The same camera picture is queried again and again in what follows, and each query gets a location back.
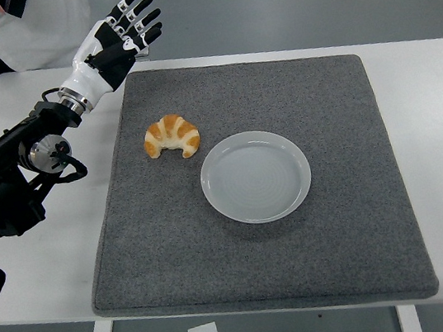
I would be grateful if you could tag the grey felt mat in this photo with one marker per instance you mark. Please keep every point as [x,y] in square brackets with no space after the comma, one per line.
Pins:
[260,260]

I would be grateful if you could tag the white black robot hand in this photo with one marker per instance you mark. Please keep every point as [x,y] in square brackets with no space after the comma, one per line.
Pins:
[87,79]

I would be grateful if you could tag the round pale grey plate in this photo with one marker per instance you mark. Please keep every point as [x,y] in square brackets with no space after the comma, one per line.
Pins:
[256,177]

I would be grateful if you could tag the golden croissant bread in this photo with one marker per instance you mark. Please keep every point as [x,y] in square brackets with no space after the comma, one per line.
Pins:
[173,135]

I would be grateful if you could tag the person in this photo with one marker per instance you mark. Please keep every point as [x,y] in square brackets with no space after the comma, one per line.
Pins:
[19,37]

